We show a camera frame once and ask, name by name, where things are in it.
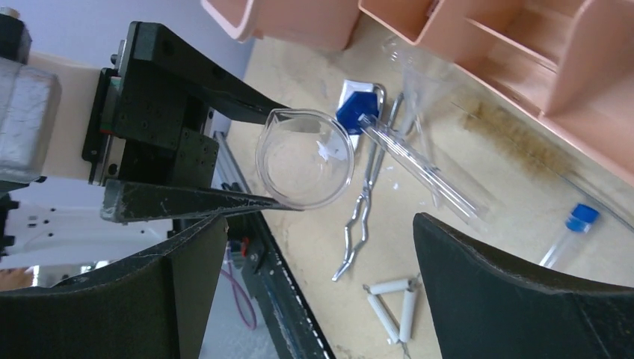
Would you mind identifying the pink file organizer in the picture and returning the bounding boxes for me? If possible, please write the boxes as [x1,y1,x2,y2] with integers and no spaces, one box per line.
[359,0,633,183]

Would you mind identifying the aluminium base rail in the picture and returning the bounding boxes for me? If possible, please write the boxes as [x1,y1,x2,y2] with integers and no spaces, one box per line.
[212,131,338,359]

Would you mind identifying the small glass beaker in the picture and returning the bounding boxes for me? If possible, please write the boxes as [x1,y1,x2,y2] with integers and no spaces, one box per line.
[255,108,354,210]

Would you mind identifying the white plastic packet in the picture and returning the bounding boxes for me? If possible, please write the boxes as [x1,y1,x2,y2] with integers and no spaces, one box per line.
[335,79,387,152]

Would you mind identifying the test tube brush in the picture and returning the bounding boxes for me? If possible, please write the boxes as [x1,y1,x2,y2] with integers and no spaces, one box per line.
[455,98,633,231]

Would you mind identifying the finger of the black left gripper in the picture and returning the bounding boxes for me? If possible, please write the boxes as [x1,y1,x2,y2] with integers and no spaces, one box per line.
[100,179,291,222]
[117,21,288,124]

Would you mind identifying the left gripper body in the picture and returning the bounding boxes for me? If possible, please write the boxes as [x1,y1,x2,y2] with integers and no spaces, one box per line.
[81,65,219,188]

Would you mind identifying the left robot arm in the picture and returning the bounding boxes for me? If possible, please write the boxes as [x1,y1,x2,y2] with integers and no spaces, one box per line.
[1,14,281,224]

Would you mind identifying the lower blue-capped test tube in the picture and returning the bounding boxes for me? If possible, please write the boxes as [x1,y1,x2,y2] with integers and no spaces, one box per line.
[539,203,600,269]

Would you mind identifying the metal crucible tongs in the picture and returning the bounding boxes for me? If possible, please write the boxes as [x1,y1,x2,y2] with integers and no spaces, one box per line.
[331,80,387,282]

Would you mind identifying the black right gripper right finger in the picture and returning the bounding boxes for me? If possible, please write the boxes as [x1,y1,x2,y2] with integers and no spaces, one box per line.
[413,213,633,358]

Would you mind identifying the pink plastic bin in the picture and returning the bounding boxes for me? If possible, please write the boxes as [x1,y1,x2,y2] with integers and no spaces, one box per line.
[200,0,360,51]

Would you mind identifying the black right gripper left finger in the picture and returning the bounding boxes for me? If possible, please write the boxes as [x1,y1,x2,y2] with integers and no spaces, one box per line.
[1,217,229,358]

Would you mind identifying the clay pipe triangle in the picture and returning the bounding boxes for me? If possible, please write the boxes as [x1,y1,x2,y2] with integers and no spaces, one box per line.
[362,274,421,358]

